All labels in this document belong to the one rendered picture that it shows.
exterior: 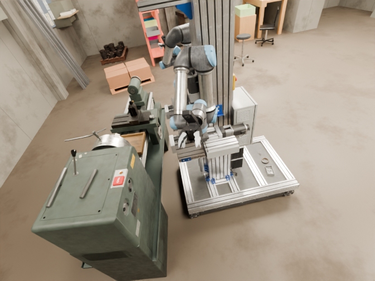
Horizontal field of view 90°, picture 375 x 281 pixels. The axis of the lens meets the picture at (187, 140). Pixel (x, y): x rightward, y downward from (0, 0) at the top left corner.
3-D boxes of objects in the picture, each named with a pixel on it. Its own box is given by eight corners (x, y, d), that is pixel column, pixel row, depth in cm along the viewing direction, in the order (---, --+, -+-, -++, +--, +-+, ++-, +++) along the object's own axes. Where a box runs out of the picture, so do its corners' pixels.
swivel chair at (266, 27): (260, 47, 571) (265, 11, 509) (251, 42, 614) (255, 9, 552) (279, 43, 575) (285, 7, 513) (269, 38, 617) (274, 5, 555)
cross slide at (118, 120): (149, 123, 209) (148, 120, 206) (112, 129, 212) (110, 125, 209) (151, 114, 223) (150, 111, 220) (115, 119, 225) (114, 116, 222)
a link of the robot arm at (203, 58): (199, 116, 149) (191, 43, 112) (218, 117, 145) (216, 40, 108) (197, 126, 140) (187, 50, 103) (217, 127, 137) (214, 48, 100)
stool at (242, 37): (246, 56, 540) (248, 30, 496) (256, 63, 495) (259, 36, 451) (226, 60, 537) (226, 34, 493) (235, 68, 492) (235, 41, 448)
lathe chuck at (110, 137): (138, 161, 165) (115, 136, 144) (107, 170, 171) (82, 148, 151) (139, 154, 171) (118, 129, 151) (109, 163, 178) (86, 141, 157)
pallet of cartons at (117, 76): (150, 71, 556) (146, 56, 527) (155, 83, 493) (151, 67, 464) (109, 81, 541) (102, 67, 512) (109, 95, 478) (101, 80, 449)
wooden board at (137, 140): (142, 154, 184) (141, 151, 181) (106, 159, 186) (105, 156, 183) (145, 134, 206) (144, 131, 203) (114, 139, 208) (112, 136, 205)
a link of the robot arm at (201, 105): (207, 110, 111) (206, 97, 105) (205, 122, 103) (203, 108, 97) (194, 110, 112) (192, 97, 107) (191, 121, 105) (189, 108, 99)
